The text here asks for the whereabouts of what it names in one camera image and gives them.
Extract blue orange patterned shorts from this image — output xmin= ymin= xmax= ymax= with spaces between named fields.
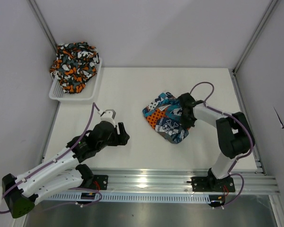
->
xmin=142 ymin=92 xmax=189 ymax=144

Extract black orange camouflage shorts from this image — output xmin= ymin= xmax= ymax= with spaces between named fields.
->
xmin=49 ymin=42 xmax=100 ymax=94

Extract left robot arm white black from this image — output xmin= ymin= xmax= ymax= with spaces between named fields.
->
xmin=2 ymin=121 xmax=130 ymax=218

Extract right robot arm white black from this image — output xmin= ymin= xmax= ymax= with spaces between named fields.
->
xmin=178 ymin=93 xmax=255 ymax=192

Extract white plastic basket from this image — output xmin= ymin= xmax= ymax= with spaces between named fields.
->
xmin=49 ymin=57 xmax=103 ymax=105

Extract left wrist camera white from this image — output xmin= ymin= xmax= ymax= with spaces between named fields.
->
xmin=98 ymin=109 xmax=116 ymax=125

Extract aluminium mounting rail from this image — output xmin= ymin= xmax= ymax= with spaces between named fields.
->
xmin=22 ymin=169 xmax=280 ymax=195

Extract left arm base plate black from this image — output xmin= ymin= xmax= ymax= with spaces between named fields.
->
xmin=87 ymin=175 xmax=109 ymax=191

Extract right aluminium frame post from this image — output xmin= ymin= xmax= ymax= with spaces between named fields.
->
xmin=232 ymin=0 xmax=281 ymax=74

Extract aluminium frame post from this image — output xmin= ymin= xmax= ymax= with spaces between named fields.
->
xmin=232 ymin=0 xmax=281 ymax=74
xmin=27 ymin=0 xmax=57 ymax=51

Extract white slotted cable duct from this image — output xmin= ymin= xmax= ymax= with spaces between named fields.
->
xmin=48 ymin=191 xmax=225 ymax=204

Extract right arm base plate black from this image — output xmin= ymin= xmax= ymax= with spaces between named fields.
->
xmin=187 ymin=176 xmax=235 ymax=192

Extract right side aluminium rail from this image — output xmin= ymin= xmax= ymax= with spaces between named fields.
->
xmin=229 ymin=69 xmax=267 ymax=176

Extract left aluminium frame post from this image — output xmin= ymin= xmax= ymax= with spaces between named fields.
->
xmin=27 ymin=0 xmax=57 ymax=51

